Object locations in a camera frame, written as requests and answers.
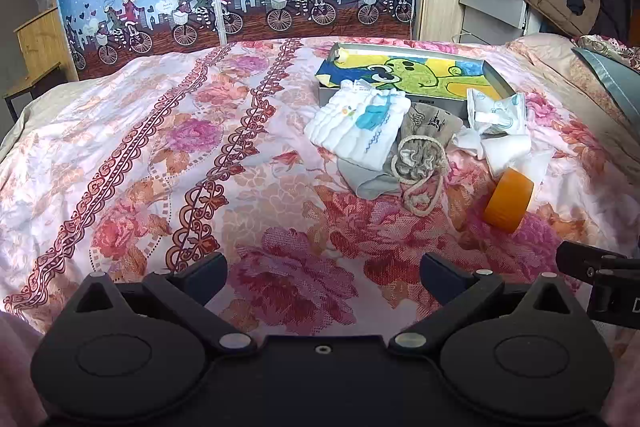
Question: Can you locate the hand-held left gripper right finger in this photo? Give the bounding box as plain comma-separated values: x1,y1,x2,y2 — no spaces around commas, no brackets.
387,251,583,354

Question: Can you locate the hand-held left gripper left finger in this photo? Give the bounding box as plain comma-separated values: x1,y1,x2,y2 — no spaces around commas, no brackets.
70,251,257,354

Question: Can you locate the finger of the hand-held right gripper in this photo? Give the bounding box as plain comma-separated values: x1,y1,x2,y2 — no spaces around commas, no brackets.
556,241,640,284

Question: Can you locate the orange tape roll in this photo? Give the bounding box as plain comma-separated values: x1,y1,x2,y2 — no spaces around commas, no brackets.
482,168,536,234

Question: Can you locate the grey drawstring bag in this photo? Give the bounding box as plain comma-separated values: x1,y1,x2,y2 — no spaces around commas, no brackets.
390,103,465,214

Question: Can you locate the grey cloth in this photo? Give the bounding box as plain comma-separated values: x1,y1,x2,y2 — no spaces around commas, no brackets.
337,152,403,198

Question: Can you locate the white plastic packet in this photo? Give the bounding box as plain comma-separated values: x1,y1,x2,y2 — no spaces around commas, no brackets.
466,88,527,136

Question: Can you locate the white cloth blue print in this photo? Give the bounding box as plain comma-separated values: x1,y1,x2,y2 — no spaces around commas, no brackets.
303,81,412,158

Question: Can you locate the grey box with painted lining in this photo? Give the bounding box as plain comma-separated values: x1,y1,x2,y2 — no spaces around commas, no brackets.
316,41,516,120

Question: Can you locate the pink floral quilt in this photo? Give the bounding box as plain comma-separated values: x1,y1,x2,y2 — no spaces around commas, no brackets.
0,34,640,427

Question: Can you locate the peach floral blanket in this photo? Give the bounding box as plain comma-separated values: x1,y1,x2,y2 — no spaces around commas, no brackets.
507,33,640,188

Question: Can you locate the blue-grey pillow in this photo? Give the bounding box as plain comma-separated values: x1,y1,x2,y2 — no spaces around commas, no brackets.
571,46,640,128

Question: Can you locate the floral satin cloth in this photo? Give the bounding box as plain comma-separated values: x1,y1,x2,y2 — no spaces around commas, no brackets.
572,34,640,70

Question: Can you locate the dark clothing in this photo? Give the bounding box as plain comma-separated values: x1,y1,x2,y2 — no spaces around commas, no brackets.
590,0,626,40

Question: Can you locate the grey cabinet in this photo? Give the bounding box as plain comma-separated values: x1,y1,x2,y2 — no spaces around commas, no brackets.
457,0,543,45

